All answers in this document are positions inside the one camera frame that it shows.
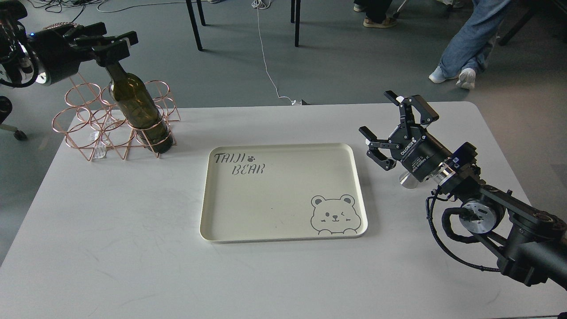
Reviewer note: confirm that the steel jigger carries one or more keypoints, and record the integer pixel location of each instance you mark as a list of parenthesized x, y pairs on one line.
[(408, 181)]

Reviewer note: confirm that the chair caster wheel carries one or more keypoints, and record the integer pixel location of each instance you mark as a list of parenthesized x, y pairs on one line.
[(17, 133)]

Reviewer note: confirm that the cream bear tray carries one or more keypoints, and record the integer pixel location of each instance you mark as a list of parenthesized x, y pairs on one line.
[(282, 192)]

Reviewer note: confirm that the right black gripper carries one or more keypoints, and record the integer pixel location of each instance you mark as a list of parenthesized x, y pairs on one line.
[(421, 155)]

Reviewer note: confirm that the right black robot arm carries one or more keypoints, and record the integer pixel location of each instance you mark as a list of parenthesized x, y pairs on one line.
[(529, 243)]

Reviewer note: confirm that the person in blue jeans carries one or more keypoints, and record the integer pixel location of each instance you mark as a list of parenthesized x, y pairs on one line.
[(467, 53)]

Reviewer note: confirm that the dark green wine bottle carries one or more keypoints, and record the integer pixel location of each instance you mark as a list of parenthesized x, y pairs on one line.
[(134, 101)]

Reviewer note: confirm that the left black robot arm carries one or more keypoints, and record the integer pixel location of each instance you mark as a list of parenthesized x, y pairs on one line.
[(19, 65)]

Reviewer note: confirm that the seated person brown shoe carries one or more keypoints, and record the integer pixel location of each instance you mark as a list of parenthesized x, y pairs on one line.
[(375, 13)]

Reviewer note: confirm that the copper wire wine rack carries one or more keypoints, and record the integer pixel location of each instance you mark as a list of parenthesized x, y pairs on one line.
[(101, 124)]

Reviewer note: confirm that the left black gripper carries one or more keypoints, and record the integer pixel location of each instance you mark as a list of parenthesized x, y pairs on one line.
[(62, 49)]

